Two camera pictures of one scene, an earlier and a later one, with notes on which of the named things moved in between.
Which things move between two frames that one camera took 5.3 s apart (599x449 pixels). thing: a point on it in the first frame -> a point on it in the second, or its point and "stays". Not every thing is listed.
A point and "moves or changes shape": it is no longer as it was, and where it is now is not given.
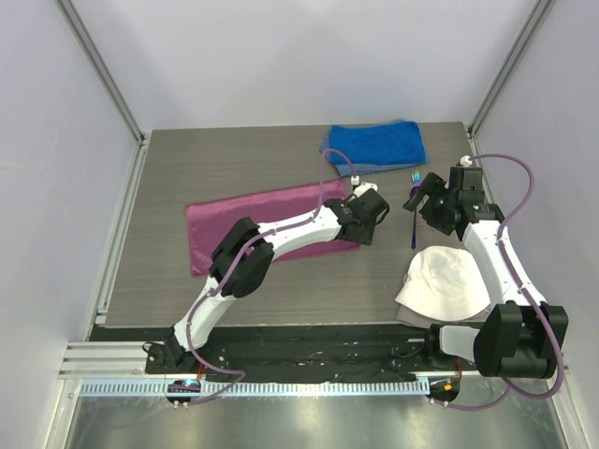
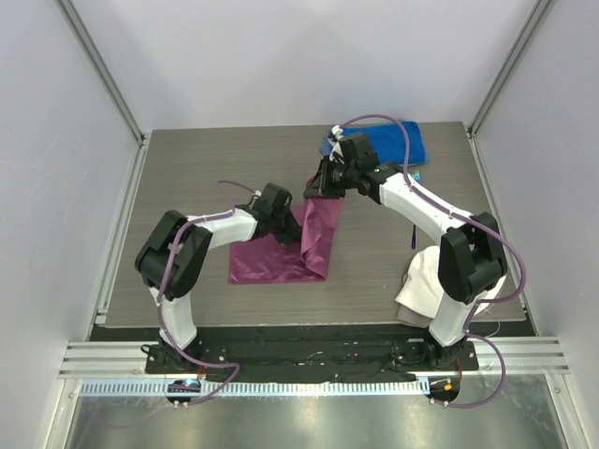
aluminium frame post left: x=109 y=87 stays
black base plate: x=373 y=352 stays
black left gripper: x=366 y=237 -> x=292 y=231
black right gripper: x=431 y=188 -> x=323 y=181
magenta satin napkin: x=270 y=209 moves or changes shape
